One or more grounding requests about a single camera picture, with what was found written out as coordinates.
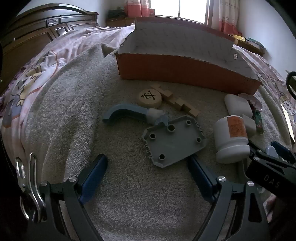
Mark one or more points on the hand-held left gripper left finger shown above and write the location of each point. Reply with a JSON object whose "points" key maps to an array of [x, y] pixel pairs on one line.
{"points": [[94, 177]]}

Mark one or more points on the pink printed bedsheet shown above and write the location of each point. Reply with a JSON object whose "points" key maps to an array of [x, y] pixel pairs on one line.
{"points": [[34, 76]]}

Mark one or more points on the orange cardboard box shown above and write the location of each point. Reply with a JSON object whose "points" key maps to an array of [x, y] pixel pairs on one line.
{"points": [[173, 67]]}

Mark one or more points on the dark wooden headboard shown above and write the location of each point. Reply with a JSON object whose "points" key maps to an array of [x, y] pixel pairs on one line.
{"points": [[27, 34]]}

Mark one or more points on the small white charger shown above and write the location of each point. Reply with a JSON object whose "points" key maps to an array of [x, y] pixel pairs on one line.
{"points": [[249, 125]]}

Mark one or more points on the small green box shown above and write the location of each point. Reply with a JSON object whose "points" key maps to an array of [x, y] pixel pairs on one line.
{"points": [[258, 121]]}

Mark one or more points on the dark object on cabinet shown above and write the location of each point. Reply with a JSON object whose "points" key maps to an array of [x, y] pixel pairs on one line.
{"points": [[116, 14]]}

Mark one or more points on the green book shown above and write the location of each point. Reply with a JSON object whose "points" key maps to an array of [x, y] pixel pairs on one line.
{"points": [[256, 42]]}

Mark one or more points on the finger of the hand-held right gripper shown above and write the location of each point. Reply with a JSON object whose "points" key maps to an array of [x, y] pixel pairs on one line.
{"points": [[283, 150], [262, 155]]}

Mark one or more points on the person's right hand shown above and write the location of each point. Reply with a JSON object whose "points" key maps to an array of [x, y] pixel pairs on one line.
{"points": [[271, 208]]}

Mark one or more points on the window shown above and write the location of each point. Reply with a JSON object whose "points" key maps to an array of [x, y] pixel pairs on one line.
{"points": [[178, 9]]}

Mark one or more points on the yellow book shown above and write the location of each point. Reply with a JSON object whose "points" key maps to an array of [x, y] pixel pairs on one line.
{"points": [[238, 37]]}

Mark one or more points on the round wooden chess piece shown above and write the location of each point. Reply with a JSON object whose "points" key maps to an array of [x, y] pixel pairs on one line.
{"points": [[149, 98]]}

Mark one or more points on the grey terry towel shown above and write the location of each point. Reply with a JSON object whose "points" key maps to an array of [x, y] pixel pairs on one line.
{"points": [[69, 115]]}

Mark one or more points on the steel spring clip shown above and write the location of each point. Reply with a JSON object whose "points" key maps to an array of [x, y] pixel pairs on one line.
{"points": [[34, 192]]}

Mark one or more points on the white oval case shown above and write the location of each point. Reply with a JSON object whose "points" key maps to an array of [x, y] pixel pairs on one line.
{"points": [[238, 104]]}

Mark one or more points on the grey plastic plate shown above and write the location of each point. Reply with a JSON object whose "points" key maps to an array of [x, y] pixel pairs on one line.
{"points": [[173, 141]]}

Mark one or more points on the wooden puzzle block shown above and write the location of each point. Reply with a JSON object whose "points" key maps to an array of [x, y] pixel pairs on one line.
{"points": [[161, 90], [185, 107]]}

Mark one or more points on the white bottle with orange label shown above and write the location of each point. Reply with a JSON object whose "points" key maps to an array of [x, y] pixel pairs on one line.
{"points": [[227, 143]]}

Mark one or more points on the small orange box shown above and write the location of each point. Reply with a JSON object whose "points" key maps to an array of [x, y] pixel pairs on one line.
{"points": [[151, 12]]}

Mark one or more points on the pink patterned curtain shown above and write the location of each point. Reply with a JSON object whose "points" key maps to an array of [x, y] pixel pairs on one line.
{"points": [[229, 16], [136, 7]]}

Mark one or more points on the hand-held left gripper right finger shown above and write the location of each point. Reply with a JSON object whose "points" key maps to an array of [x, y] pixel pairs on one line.
{"points": [[200, 176]]}

